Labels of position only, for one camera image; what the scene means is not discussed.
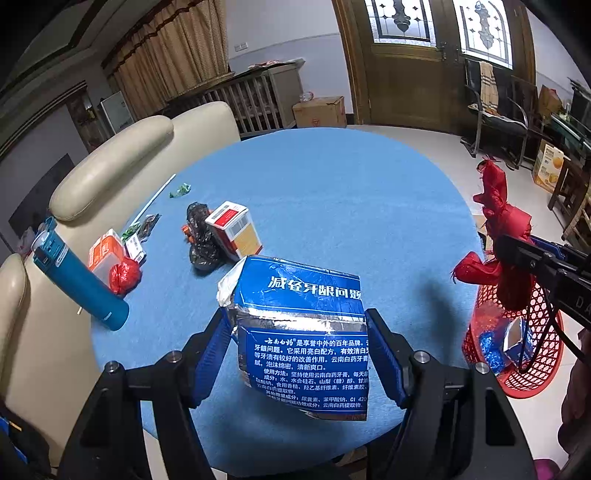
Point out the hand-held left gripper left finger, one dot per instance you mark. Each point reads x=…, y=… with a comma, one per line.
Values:
x=210, y=360

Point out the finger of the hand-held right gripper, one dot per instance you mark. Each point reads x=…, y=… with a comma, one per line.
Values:
x=545, y=277
x=572, y=258

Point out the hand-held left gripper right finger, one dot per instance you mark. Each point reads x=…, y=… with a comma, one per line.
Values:
x=385, y=364

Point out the large red plastic bag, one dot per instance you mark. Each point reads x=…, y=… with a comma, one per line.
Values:
x=503, y=221

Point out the blue plastic bag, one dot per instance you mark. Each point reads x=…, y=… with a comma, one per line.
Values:
x=490, y=348

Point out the torn blue toothpaste box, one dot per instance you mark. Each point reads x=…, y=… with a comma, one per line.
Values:
x=300, y=332

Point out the red plastic mesh basket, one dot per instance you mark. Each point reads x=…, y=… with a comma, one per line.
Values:
x=545, y=369

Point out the black plastic bag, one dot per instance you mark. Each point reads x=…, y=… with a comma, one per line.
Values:
x=203, y=235

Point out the orange snack wrapper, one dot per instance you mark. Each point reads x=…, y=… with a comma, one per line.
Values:
x=187, y=230

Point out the person's right forearm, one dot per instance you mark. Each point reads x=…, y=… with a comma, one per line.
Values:
x=577, y=406

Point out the wooden chair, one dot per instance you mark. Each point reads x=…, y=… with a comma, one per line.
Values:
x=572, y=203

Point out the orange printed carton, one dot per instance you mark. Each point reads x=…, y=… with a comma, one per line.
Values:
x=549, y=166

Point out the small red plastic bag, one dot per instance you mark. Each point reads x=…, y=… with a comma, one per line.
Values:
x=123, y=276

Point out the red and white carton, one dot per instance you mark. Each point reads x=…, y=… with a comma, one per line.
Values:
x=238, y=233

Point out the small white box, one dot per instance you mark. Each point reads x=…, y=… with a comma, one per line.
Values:
x=135, y=247

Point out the dark snack packet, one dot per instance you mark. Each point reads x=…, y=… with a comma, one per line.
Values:
x=148, y=224

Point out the orange and white box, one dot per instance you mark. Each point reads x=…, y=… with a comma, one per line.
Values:
x=106, y=251

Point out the green candy wrappers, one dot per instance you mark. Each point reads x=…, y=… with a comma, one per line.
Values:
x=130, y=230

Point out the blue thermos bottle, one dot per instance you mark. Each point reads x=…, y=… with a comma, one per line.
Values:
x=78, y=277

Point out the white straw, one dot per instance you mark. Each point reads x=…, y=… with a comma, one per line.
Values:
x=157, y=196

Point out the green candy wrapper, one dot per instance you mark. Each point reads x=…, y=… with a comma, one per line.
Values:
x=180, y=190

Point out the striped scarf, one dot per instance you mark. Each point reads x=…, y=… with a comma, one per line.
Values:
x=488, y=87

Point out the dark bag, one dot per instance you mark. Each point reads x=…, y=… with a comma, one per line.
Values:
x=21, y=443

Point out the cream leather sofa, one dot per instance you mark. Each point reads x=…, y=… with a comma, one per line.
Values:
x=115, y=170

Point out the wooden door with stained glass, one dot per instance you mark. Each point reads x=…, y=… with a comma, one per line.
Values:
x=415, y=83

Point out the black television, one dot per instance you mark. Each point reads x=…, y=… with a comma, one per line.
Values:
x=41, y=194

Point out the brown cardboard box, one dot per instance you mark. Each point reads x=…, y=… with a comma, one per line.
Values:
x=321, y=113

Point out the slatted wooden cabinet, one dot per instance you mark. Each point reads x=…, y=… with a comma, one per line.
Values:
x=249, y=101

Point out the white appliance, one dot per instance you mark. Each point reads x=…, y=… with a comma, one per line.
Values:
x=117, y=113

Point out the display shelf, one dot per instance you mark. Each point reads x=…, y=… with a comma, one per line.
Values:
x=85, y=120

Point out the glass jar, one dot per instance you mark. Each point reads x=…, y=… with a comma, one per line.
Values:
x=305, y=96

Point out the tan curtain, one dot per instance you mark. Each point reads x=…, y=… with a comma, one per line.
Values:
x=171, y=60

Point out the metal frame chair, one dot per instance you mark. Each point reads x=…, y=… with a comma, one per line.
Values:
x=496, y=122

